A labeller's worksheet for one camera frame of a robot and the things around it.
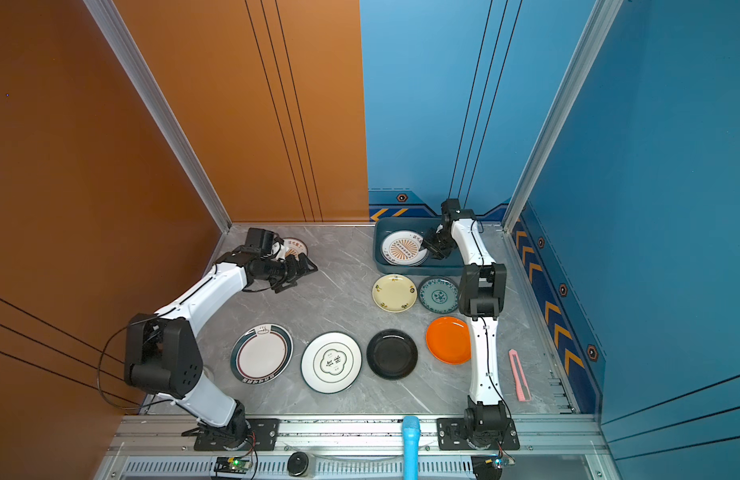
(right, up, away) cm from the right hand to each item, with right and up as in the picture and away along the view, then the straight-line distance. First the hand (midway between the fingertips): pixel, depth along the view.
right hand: (422, 249), depth 105 cm
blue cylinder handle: (-8, -46, -34) cm, 57 cm away
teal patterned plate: (+5, -15, -5) cm, 17 cm away
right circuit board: (+13, -50, -35) cm, 63 cm away
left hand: (-37, -6, -16) cm, 40 cm away
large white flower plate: (-29, -32, -20) cm, 48 cm away
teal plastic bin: (+3, -5, -2) cm, 6 cm away
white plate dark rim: (-51, -31, -16) cm, 62 cm away
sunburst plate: (-47, +2, +7) cm, 47 cm away
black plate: (-11, -31, -17) cm, 37 cm away
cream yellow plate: (-10, -15, -5) cm, 19 cm away
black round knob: (-32, -45, -43) cm, 70 cm away
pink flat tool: (+23, -38, -26) cm, 52 cm away
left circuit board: (-50, -52, -34) cm, 80 cm away
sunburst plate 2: (-7, +1, +5) cm, 8 cm away
